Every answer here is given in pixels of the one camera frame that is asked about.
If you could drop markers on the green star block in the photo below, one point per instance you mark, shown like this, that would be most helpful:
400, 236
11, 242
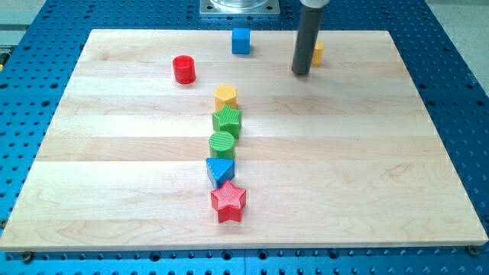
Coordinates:
227, 119

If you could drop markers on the blue cube block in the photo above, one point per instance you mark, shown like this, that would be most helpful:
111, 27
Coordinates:
241, 41

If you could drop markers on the yellow cylinder block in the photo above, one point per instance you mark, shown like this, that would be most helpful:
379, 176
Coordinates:
318, 52

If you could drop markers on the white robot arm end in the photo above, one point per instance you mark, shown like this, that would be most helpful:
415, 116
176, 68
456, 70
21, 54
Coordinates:
314, 2

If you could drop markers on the green cylinder block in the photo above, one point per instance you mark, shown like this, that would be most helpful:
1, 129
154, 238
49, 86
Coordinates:
222, 145

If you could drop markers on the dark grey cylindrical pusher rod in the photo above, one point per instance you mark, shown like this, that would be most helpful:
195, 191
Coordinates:
310, 20

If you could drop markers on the blue triangle block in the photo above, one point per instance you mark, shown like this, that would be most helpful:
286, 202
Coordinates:
220, 171

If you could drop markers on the yellow hexagon block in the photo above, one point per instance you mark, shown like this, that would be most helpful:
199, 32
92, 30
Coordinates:
225, 94

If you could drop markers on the light wooden board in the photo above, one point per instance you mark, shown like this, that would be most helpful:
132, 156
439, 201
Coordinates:
346, 156

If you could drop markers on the red cylinder block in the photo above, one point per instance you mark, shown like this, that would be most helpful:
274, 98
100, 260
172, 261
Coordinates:
184, 69

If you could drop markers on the red star block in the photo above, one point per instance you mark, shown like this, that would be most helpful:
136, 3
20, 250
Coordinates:
229, 202

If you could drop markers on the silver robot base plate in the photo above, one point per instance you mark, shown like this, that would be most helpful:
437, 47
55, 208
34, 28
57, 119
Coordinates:
239, 7

